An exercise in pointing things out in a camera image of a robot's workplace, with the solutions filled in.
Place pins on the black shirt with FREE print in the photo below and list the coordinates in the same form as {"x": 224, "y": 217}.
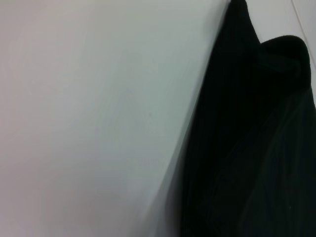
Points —
{"x": 247, "y": 148}

